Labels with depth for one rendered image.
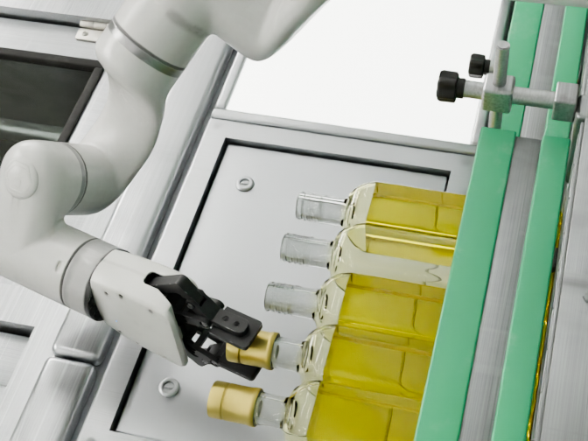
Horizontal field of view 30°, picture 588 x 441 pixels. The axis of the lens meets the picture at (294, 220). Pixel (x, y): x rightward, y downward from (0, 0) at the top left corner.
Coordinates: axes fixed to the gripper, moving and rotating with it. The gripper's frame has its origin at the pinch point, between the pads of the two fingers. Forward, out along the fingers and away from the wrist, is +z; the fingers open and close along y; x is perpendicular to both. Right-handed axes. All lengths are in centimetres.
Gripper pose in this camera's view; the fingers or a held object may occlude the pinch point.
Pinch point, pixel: (241, 345)
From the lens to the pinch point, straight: 103.6
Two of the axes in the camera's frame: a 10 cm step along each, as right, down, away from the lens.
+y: -0.8, -6.1, -7.9
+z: 8.7, 3.5, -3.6
